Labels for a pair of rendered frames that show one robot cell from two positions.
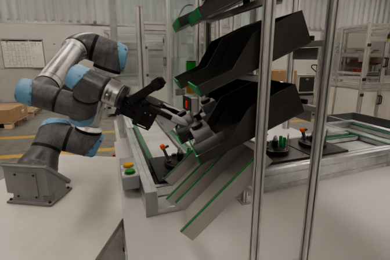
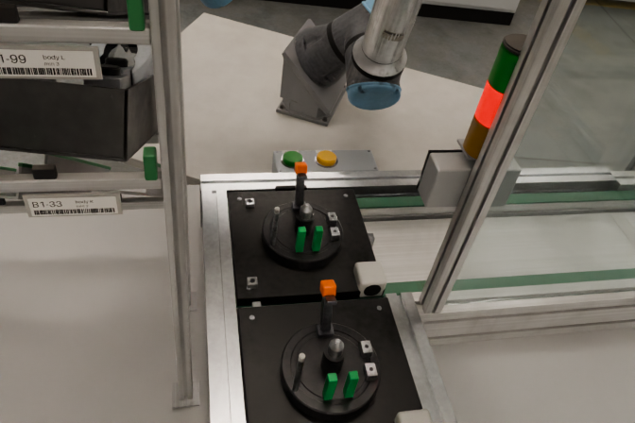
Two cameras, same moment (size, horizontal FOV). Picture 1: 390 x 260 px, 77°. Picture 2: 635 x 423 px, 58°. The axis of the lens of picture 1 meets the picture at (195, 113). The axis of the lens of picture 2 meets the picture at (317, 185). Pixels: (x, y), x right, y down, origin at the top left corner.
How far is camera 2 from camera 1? 1.25 m
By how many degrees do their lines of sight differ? 84
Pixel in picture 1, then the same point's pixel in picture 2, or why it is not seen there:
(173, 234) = (137, 240)
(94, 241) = not seen: hidden behind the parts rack
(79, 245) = not seen: hidden behind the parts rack
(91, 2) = not seen: outside the picture
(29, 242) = (197, 106)
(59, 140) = (345, 39)
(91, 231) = (195, 153)
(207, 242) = (92, 280)
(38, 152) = (315, 33)
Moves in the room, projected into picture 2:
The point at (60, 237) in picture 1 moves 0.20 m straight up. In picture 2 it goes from (195, 126) to (194, 52)
